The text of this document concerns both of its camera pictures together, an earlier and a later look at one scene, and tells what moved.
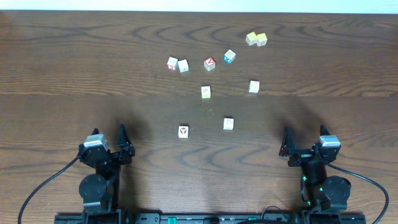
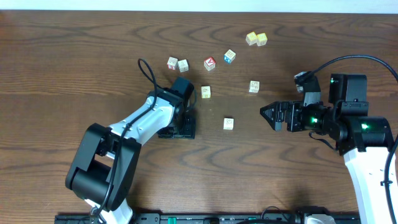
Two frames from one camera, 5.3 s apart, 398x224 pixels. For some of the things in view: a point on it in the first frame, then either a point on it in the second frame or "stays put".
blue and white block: x=229 y=56 stays put
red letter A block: x=209 y=63 stays put
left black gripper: x=111 y=155 → x=179 y=131
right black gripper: x=301 y=155 → x=295 y=107
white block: x=228 y=124 stays put
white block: x=254 y=86 stays put
